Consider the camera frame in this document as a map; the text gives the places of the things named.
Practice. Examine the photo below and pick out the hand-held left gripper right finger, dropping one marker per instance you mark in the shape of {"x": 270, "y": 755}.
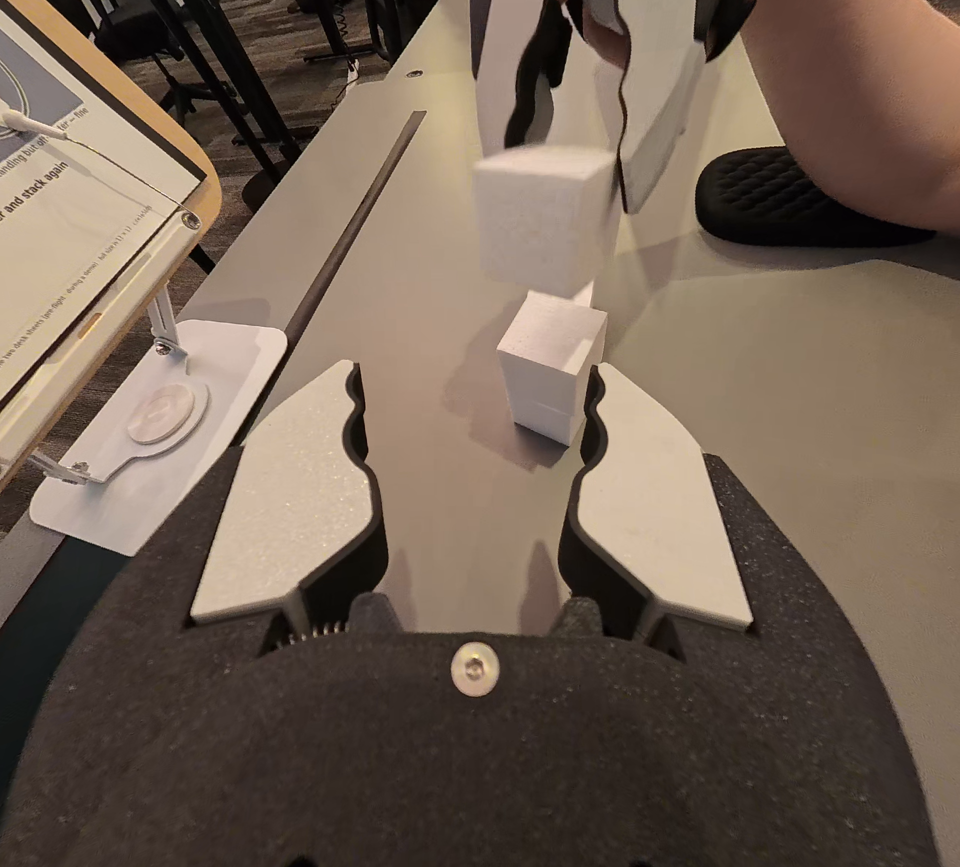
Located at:
{"x": 660, "y": 522}

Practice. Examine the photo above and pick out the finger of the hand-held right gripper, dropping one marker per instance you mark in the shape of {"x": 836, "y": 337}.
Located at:
{"x": 660, "y": 57}
{"x": 499, "y": 57}

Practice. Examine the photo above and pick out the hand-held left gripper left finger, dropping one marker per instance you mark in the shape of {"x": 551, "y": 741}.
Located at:
{"x": 289, "y": 507}

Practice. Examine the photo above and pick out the person's right forearm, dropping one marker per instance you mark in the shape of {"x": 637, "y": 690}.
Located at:
{"x": 862, "y": 57}

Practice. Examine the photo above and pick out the person's right hand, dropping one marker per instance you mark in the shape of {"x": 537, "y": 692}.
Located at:
{"x": 592, "y": 31}

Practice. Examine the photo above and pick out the white power strip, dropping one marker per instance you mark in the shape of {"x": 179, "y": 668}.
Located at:
{"x": 352, "y": 73}

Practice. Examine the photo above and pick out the white document stand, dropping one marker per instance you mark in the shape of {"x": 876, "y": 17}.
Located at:
{"x": 225, "y": 372}

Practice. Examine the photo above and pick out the black mesh wrist rest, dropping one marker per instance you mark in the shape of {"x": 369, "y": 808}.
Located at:
{"x": 765, "y": 199}

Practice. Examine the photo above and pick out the black floor stand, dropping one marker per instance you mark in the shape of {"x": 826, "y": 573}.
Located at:
{"x": 225, "y": 57}

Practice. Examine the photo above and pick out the printed instruction sheet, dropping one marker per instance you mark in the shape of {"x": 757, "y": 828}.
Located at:
{"x": 75, "y": 244}

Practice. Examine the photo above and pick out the black office chair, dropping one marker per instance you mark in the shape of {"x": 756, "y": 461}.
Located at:
{"x": 127, "y": 12}

